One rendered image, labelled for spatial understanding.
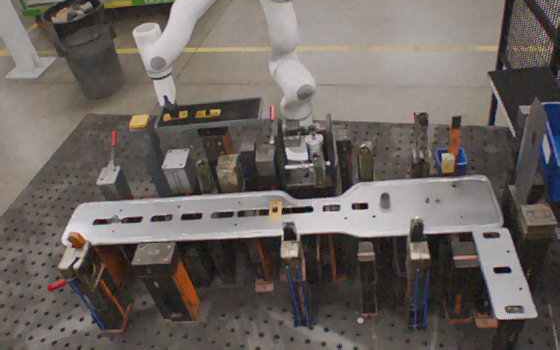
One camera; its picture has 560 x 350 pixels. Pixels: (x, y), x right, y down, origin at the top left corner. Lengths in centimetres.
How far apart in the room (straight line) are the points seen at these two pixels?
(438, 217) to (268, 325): 64
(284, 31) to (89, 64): 281
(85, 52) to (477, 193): 339
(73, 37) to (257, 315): 304
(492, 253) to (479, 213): 15
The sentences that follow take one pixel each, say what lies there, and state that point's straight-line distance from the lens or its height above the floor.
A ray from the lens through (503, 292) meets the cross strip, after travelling 144.
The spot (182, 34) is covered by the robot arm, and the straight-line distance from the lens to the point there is 164.
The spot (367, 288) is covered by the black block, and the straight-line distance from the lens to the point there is 159.
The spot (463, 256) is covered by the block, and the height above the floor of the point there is 98.
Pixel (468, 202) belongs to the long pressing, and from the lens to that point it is 163.
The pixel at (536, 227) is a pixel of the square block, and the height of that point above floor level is 105.
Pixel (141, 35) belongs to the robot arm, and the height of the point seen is 150.
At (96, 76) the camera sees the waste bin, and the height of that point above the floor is 21.
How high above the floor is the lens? 216
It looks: 41 degrees down
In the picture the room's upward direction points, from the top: 11 degrees counter-clockwise
